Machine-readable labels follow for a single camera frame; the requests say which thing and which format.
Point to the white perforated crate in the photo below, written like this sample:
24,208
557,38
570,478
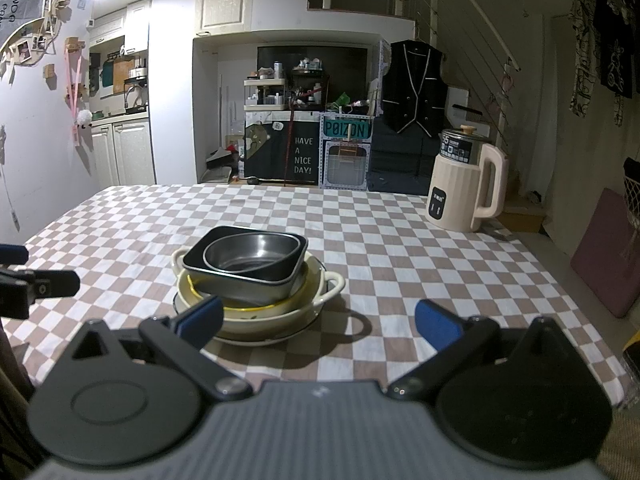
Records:
345,170

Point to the small floral bowl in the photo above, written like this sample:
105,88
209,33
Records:
235,306

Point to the wooden wall decoration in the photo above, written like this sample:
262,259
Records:
22,10

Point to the patterned hanging garment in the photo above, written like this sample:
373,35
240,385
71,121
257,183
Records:
585,75

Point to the teal sign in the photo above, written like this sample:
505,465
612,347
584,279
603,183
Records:
346,129

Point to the pink ribbon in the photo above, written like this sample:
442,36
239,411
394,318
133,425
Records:
74,95

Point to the checkered tablecloth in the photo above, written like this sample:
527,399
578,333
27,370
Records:
400,260

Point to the small square steel container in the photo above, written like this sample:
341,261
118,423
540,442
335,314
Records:
270,247

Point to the large rectangular steel container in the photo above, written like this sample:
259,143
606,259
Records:
250,287

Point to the white kitchen cabinet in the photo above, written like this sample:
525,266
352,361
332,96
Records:
125,155

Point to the black vest white trim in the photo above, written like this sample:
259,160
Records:
412,90

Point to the white net basket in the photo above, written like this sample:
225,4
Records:
632,200

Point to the white shelf rack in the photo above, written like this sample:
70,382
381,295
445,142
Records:
265,95

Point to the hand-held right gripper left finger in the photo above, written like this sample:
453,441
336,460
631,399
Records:
200,319

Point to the pink cushion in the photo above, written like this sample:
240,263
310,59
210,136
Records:
605,255

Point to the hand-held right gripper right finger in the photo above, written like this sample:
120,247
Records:
437,325

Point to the white upper cabinet door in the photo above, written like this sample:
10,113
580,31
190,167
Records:
222,7

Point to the white plate dark rim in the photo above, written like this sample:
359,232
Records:
260,340

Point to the stair railing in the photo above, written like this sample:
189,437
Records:
492,24

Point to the yellow box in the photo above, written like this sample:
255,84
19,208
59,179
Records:
632,342

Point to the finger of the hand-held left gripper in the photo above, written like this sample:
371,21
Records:
12,254
45,285

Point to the black hanging garment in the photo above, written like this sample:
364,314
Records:
617,55

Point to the black chalkboard sign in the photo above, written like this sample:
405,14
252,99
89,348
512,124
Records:
303,155

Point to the white plush toy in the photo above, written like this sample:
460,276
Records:
84,117

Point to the cream electric kettle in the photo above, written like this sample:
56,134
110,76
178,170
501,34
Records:
455,190

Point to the red and black stick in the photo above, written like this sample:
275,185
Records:
289,150

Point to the black cloth bear print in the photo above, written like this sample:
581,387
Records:
257,150

